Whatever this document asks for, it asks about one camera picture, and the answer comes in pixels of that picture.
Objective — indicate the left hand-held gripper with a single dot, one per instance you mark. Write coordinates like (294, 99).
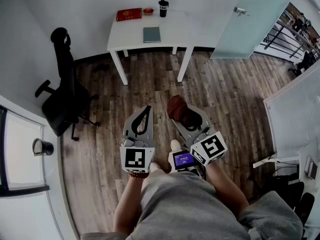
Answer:
(136, 159)

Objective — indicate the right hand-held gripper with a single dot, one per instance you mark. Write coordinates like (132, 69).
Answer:
(208, 146)

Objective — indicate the grey notebook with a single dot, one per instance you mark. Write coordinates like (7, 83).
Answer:
(151, 34)

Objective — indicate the person's left forearm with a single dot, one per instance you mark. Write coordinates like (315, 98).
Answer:
(128, 204)

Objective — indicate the person's right forearm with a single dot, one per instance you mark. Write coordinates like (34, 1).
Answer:
(225, 186)

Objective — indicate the person's right white shoe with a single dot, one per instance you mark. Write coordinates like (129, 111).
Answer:
(176, 145)

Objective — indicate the person's white shoe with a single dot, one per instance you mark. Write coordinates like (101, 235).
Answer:
(176, 145)
(155, 166)

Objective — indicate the small purple-screen monitor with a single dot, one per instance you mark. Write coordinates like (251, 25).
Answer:
(183, 160)

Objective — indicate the white trousers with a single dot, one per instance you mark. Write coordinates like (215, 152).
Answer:
(171, 160)

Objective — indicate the person's left white shoe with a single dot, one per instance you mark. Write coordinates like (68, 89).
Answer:
(155, 166)

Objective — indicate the white power strip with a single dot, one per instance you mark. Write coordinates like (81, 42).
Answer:
(265, 161)

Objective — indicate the grey sweatshirt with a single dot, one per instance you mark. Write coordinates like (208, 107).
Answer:
(185, 209)

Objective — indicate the black high-back office chair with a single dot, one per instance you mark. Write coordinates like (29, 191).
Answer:
(62, 91)

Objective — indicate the white table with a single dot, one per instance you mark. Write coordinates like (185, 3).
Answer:
(130, 39)

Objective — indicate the round black cup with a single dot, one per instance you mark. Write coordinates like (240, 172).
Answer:
(43, 147)

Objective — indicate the white partition panel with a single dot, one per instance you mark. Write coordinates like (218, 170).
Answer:
(292, 124)

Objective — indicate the red hardcover book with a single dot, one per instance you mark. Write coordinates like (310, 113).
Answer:
(128, 14)

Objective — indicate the small brown bowl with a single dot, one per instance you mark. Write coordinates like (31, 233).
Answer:
(148, 11)

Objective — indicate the red apple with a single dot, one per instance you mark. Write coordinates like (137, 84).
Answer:
(148, 10)

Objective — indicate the frosted glass door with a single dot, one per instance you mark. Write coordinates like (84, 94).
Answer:
(247, 21)

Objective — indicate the black travel mug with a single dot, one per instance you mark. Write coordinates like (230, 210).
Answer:
(163, 9)

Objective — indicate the small brown box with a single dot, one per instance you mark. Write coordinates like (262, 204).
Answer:
(311, 168)

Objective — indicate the black swivel chair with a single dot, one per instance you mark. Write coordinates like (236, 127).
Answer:
(303, 62)

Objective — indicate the black metal railing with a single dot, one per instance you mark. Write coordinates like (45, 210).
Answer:
(287, 37)

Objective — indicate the black desk chair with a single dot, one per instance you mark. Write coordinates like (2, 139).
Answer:
(300, 201)

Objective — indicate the white side desk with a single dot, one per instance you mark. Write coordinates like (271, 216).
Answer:
(311, 196)

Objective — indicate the black window frame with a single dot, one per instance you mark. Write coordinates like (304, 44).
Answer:
(3, 154)

